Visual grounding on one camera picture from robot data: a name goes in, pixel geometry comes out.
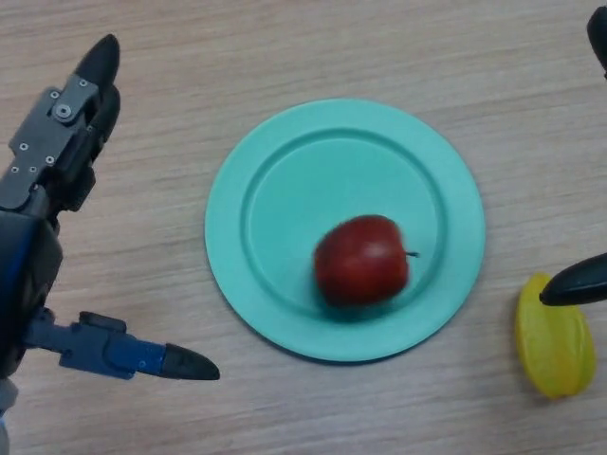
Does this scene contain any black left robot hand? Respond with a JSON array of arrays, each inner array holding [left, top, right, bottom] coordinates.
[[0, 33, 222, 383]]

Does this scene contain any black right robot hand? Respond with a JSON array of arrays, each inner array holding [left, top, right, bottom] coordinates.
[[539, 7, 607, 307]]

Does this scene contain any red apple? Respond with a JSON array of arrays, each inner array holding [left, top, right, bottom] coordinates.
[[313, 213, 422, 309]]

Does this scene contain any green round plate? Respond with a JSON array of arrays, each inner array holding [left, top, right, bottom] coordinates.
[[204, 98, 487, 364]]

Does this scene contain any yellow starfruit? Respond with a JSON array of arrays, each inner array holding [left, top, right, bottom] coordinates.
[[515, 271, 598, 399]]

